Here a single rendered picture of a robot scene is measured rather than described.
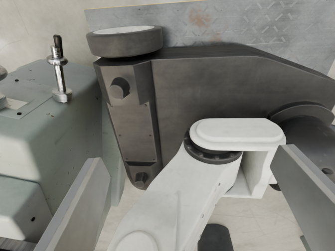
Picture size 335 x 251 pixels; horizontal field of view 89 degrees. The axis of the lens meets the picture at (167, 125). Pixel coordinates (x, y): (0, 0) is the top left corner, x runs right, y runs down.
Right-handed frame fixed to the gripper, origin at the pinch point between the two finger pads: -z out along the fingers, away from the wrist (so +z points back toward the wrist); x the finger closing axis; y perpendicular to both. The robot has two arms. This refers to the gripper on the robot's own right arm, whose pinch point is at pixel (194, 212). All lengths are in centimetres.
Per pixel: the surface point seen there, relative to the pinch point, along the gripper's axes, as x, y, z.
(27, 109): 47, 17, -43
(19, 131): 44, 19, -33
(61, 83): 37, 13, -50
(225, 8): -16, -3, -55
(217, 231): -37, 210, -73
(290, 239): -127, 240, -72
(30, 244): 48, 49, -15
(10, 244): 53, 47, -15
